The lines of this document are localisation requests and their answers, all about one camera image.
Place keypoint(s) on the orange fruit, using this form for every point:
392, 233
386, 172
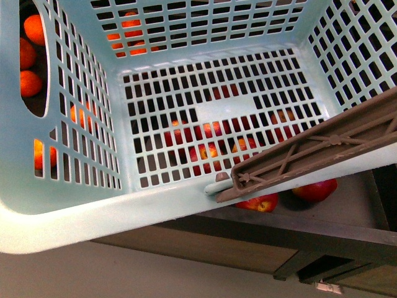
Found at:
34, 29
30, 83
28, 54

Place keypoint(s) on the red apple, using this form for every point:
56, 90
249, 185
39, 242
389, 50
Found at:
316, 192
265, 203

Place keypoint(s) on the brown basket handle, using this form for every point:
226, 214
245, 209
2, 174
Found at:
361, 138

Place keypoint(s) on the black fruit display shelf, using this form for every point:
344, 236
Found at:
347, 240

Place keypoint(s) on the light teal plastic basket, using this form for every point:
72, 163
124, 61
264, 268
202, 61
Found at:
146, 106

